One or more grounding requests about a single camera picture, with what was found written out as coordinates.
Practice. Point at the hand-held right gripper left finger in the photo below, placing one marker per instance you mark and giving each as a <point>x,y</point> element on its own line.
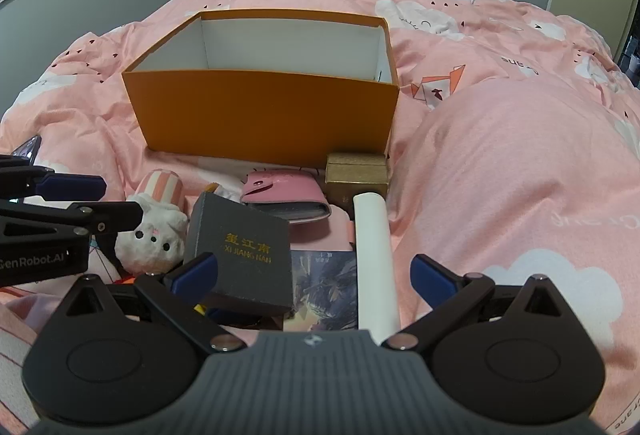
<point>196,274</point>

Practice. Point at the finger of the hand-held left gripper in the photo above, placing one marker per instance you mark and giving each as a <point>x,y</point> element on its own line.
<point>105,214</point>
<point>70,186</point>

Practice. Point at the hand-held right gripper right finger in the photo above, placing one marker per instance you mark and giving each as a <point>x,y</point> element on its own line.
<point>431,277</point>

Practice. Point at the white bunny plush striped hat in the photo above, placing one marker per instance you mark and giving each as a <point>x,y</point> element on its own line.
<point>150,230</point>

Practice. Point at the white paper roll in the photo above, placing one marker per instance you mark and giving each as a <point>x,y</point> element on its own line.
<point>375,255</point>

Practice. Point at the picture postcard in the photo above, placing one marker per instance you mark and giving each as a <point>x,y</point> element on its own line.
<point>325,290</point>

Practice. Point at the pink card wallet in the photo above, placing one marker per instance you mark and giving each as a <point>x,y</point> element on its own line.
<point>290,192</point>

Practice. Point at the gold gift box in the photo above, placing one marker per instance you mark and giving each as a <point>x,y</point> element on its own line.
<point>357,175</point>

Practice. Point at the orange cardboard box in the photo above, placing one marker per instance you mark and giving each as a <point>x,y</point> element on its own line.
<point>260,115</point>

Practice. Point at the black smartphone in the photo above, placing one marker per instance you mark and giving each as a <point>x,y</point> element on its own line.
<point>25,149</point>

